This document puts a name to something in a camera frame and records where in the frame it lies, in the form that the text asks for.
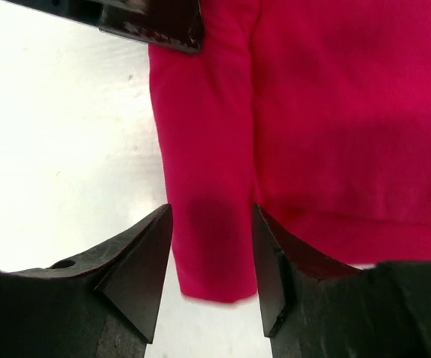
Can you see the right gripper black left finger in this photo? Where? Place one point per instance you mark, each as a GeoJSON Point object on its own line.
{"type": "Point", "coordinates": [102, 302]}

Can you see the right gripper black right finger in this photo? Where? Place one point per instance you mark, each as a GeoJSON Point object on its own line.
{"type": "Point", "coordinates": [314, 306]}

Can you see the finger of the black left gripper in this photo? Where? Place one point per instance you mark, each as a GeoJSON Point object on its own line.
{"type": "Point", "coordinates": [174, 24]}

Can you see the red t-shirt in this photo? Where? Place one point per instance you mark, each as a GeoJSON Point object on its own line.
{"type": "Point", "coordinates": [319, 112]}

